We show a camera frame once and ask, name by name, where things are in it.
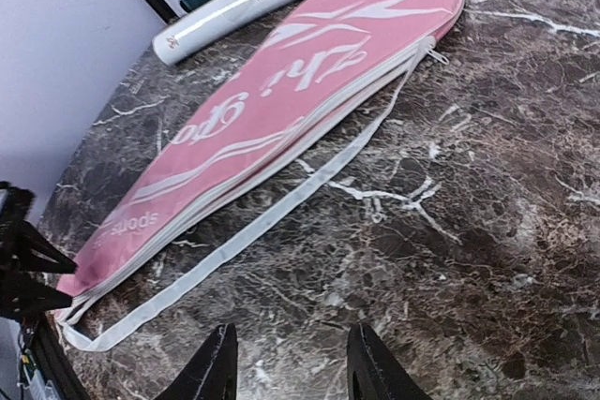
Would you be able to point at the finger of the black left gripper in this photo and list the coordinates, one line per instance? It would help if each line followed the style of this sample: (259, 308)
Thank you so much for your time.
(23, 297)
(23, 248)

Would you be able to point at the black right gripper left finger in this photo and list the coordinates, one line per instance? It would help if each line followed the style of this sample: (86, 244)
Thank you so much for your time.
(211, 373)

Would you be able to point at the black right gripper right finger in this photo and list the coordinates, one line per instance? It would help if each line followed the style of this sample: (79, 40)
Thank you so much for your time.
(373, 371)

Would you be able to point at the pink racket bag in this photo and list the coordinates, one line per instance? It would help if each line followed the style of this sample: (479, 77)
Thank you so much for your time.
(317, 66)

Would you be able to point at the white shuttlecock tube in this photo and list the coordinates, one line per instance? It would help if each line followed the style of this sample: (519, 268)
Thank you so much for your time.
(253, 2)

